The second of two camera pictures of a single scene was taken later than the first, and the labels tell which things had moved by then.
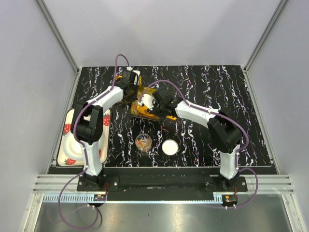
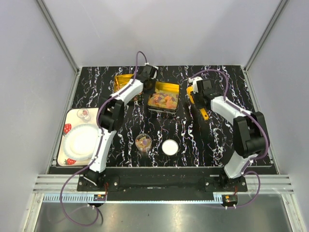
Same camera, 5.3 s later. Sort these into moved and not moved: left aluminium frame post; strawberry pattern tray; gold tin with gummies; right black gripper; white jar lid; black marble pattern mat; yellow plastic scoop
Moved: right black gripper; gold tin with gummies; yellow plastic scoop
Not moved: strawberry pattern tray; white jar lid; black marble pattern mat; left aluminium frame post
